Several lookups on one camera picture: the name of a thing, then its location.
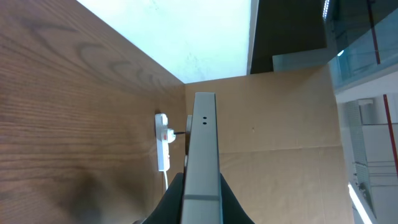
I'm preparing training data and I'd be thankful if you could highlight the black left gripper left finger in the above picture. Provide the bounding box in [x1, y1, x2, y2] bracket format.
[133, 172, 184, 224]

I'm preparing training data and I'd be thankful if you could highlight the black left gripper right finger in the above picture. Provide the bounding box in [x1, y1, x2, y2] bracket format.
[220, 174, 254, 224]

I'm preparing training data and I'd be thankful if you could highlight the white USB charger plug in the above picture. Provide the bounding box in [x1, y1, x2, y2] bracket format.
[161, 128, 176, 144]

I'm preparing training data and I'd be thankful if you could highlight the white power strip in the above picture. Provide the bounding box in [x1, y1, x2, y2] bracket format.
[155, 113, 170, 172]

